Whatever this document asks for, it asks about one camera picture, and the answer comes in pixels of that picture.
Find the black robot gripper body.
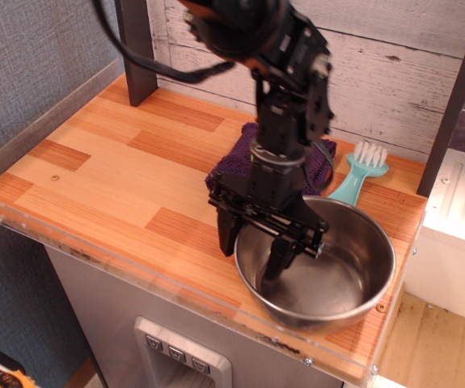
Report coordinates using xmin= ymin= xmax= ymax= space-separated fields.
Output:
xmin=209 ymin=155 xmax=329 ymax=255

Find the dark right shelf post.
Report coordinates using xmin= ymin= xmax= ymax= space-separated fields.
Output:
xmin=416 ymin=55 xmax=465 ymax=197

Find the silver metal bowl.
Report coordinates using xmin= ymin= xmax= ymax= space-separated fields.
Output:
xmin=235 ymin=196 xmax=396 ymax=333

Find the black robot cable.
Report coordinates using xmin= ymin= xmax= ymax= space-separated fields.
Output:
xmin=92 ymin=0 xmax=236 ymax=85

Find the white toy sink unit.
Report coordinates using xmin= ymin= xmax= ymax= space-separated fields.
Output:
xmin=404 ymin=150 xmax=465 ymax=317

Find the silver dispenser button panel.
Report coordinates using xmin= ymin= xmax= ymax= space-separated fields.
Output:
xmin=133 ymin=317 xmax=233 ymax=387

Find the dark shelf post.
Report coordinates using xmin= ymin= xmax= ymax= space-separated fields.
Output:
xmin=115 ymin=0 xmax=158 ymax=107
xmin=416 ymin=55 xmax=465 ymax=197

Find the orange object bottom left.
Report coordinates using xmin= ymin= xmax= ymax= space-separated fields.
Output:
xmin=0 ymin=370 xmax=36 ymax=388

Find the clear acrylic edge guard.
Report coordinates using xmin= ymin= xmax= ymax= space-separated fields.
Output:
xmin=0 ymin=186 xmax=384 ymax=386

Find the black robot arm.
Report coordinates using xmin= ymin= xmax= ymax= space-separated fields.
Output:
xmin=185 ymin=1 xmax=333 ymax=280

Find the teal scrub brush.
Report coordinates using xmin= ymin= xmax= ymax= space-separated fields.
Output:
xmin=328 ymin=141 xmax=389 ymax=206

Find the dark left shelf post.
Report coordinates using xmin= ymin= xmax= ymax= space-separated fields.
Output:
xmin=115 ymin=0 xmax=158 ymax=107

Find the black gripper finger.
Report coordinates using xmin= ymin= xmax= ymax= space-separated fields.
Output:
xmin=218 ymin=208 xmax=243 ymax=256
xmin=264 ymin=237 xmax=298 ymax=280

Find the purple folded cloth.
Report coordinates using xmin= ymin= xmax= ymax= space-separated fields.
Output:
xmin=205 ymin=122 xmax=331 ymax=195

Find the grey toy fridge cabinet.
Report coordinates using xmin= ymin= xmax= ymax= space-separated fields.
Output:
xmin=46 ymin=248 xmax=343 ymax=387

